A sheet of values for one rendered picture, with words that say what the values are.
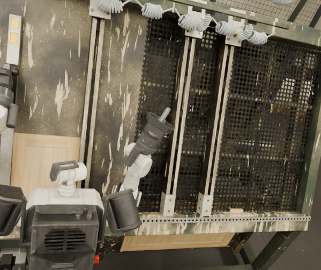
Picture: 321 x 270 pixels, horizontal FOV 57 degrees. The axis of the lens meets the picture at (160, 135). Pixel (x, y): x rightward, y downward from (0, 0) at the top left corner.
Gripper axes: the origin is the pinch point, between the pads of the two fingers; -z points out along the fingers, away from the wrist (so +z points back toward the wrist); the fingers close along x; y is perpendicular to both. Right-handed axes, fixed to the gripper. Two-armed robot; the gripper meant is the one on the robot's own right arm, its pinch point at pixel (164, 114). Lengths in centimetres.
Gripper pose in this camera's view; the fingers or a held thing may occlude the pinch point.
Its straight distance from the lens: 119.8
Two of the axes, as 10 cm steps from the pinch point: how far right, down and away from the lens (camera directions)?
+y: 2.6, -3.1, 9.2
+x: -8.3, -5.5, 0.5
